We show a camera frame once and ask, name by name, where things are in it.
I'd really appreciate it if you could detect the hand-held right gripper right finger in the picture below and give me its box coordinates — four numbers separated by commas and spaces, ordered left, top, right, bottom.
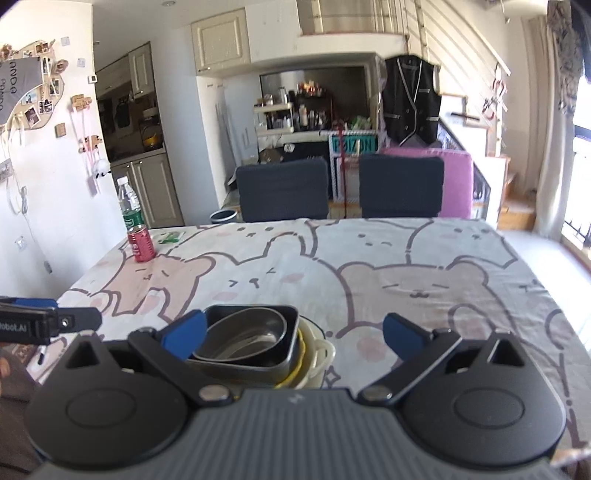
358, 313, 532, 408

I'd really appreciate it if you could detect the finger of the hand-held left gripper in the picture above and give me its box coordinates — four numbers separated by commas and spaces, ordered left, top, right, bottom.
0, 298, 58, 311
55, 308, 102, 332

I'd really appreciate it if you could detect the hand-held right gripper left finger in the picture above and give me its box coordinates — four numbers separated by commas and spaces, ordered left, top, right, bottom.
60, 309, 235, 408

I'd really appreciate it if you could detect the round steel bowl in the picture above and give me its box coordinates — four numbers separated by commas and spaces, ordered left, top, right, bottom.
191, 309, 288, 368

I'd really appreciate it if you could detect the rectangular steel tray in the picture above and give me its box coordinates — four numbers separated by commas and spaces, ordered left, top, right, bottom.
186, 305, 301, 383

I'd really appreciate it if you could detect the cream bowl with handles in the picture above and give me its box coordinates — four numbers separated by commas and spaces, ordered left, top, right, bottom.
277, 318, 337, 391

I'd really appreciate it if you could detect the floral bowl with yellow rim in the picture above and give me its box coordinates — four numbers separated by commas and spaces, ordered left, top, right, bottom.
272, 323, 309, 391

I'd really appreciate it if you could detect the bear printed tablecloth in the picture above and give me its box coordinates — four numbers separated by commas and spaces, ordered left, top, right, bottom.
25, 217, 591, 462

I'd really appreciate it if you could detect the person's brown clothing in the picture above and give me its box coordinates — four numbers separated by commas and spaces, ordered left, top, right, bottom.
0, 355, 44, 474

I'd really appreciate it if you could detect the red soda can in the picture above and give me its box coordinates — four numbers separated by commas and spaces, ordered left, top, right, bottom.
127, 225, 155, 264

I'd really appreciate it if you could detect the clear water bottle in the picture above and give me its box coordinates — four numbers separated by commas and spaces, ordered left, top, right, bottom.
115, 176, 141, 232

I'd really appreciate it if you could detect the grey kitchen base cabinet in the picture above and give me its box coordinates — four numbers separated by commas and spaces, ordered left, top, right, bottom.
107, 153, 185, 229

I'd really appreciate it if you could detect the dark grey chair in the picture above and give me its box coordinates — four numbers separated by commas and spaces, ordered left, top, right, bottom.
359, 154, 445, 219
235, 157, 329, 223

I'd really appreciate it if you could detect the pink fabric panel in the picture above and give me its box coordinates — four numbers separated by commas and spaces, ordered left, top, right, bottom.
379, 147, 474, 220

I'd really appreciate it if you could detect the red pole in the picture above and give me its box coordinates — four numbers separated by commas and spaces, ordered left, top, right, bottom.
336, 119, 348, 217

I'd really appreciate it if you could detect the white perforated metal rack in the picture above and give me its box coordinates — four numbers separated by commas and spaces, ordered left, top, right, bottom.
327, 130, 380, 204

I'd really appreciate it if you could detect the white wooden staircase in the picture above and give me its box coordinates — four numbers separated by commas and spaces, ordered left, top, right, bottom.
438, 92, 513, 222

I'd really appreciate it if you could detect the teal framed sign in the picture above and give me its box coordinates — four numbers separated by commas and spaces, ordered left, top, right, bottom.
329, 134, 379, 155

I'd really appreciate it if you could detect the beige curtain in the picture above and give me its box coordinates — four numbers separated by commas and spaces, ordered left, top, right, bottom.
533, 16, 583, 241

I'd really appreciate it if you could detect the white storage shelf with bottles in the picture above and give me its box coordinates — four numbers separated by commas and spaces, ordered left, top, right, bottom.
253, 102, 296, 137

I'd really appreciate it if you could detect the black vest with white trim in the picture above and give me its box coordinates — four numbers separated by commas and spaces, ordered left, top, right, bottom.
382, 54, 441, 146

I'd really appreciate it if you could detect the metal stair railing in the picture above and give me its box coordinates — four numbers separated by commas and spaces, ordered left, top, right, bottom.
295, 0, 513, 77

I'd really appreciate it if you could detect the patterned hanging garment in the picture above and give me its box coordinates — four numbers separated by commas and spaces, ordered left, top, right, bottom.
547, 0, 589, 116

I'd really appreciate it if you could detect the pink hanging strap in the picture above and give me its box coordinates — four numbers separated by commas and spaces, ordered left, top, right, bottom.
78, 111, 100, 167

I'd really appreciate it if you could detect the photo collage wall board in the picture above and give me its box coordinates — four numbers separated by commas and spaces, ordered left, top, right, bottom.
0, 39, 68, 132

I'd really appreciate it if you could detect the grey kitchen wall cabinet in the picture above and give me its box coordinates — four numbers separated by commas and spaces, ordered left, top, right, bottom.
128, 42, 155, 99

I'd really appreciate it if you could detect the cream wall cabinet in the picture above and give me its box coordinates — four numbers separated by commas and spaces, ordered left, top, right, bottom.
191, 8, 252, 76

